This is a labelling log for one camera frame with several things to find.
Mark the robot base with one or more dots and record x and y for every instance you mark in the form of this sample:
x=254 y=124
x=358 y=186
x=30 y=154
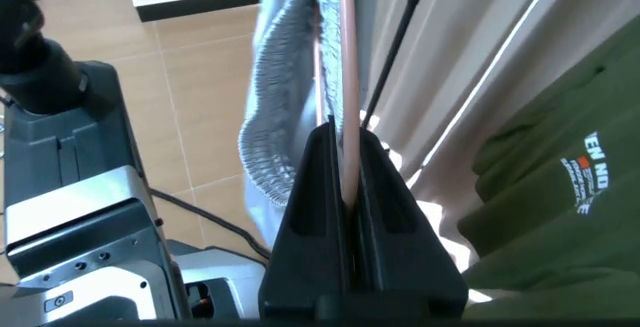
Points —
x=75 y=207

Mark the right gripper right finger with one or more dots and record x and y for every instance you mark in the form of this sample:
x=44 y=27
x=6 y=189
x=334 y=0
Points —
x=405 y=257

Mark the black clothes rack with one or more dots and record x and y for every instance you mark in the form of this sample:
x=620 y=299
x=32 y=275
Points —
x=400 y=37

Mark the pink clothes hanger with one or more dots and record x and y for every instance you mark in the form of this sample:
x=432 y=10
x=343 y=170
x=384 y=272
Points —
x=350 y=92

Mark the pale grey shorts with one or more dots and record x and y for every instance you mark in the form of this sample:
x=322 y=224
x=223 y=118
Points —
x=280 y=92

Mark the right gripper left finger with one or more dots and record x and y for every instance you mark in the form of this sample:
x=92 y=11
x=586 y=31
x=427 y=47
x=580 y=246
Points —
x=310 y=247

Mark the beige curtain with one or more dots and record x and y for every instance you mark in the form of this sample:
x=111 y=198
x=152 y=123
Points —
x=475 y=42

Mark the green sleeveless shirt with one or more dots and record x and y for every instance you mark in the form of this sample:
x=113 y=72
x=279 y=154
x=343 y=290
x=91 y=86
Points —
x=550 y=227

